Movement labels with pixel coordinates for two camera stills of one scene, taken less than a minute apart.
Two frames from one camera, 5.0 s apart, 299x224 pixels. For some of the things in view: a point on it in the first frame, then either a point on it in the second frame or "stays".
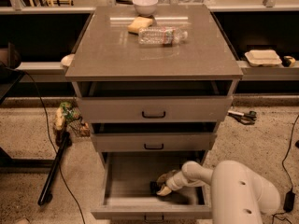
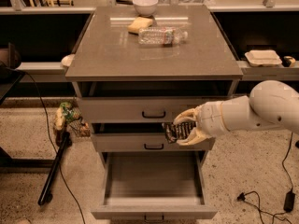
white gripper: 175,183 -> 209,119
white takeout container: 258,58 stays
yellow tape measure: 289,61 stays
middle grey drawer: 150,142 stays
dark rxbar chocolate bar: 154,187 -> 175,132
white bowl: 145,5 stays
